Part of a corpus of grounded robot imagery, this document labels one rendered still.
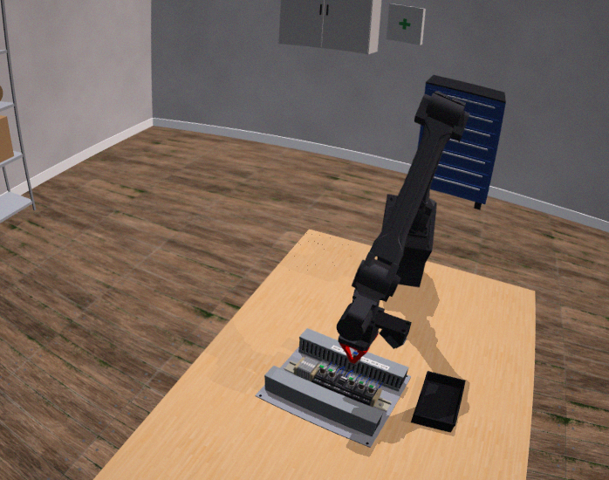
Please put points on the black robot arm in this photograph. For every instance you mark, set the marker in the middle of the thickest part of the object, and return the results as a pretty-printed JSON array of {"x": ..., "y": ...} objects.
[{"x": 414, "y": 194}]

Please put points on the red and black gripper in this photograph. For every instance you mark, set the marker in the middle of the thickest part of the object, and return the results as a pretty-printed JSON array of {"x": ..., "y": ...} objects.
[{"x": 358, "y": 345}]

